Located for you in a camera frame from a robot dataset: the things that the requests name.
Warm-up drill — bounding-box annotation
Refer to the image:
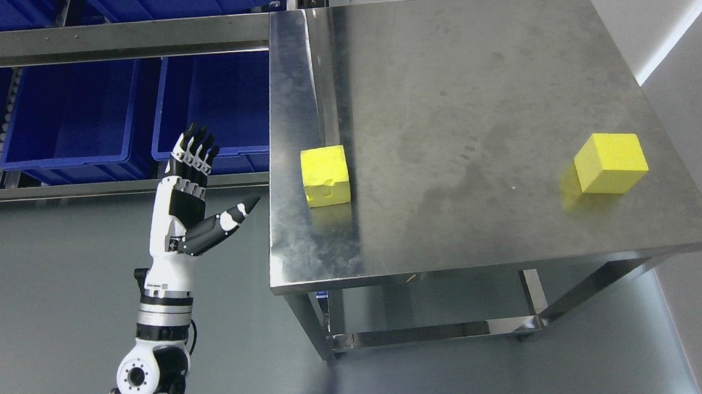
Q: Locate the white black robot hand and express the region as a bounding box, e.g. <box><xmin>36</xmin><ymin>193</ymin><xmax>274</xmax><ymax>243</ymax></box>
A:
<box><xmin>147</xmin><ymin>123</ymin><xmax>261</xmax><ymax>297</ymax></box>

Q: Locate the yellow foam block with notch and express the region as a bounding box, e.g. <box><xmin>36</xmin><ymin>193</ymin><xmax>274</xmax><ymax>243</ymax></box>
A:
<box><xmin>300</xmin><ymin>145</ymin><xmax>352</xmax><ymax>208</ymax></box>

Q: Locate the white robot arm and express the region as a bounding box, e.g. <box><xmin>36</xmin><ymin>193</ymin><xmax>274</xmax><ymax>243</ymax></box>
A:
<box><xmin>110</xmin><ymin>123</ymin><xmax>260</xmax><ymax>394</ymax></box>

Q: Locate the metal roller shelf rack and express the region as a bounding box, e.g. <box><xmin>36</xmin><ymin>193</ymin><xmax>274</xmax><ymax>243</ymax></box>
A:
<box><xmin>0</xmin><ymin>0</ymin><xmax>329</xmax><ymax>203</ymax></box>

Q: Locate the stainless steel table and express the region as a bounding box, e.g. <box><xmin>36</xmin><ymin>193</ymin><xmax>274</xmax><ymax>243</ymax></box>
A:
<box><xmin>269</xmin><ymin>0</ymin><xmax>702</xmax><ymax>361</ymax></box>

